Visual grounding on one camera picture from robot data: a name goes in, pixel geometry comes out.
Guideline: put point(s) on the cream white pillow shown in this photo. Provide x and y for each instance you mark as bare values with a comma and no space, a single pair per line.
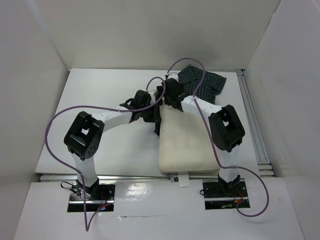
184,144

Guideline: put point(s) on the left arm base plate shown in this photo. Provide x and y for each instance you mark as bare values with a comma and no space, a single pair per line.
102,199

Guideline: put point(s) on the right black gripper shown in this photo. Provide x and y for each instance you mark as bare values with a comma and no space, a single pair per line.
164,93

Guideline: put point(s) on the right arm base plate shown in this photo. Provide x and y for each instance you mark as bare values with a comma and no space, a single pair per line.
217,199

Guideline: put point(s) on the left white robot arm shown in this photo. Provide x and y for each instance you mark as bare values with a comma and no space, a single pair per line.
84,136

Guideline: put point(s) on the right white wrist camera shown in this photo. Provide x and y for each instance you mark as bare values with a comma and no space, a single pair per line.
172,75

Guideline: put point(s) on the dark checkered pillowcase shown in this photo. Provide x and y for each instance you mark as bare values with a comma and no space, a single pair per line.
211,86

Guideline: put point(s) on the aluminium front rail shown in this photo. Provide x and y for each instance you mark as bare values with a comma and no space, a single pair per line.
171,177

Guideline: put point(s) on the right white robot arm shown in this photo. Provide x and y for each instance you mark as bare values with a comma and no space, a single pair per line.
222,123

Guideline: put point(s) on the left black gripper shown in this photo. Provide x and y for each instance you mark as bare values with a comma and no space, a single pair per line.
155,117

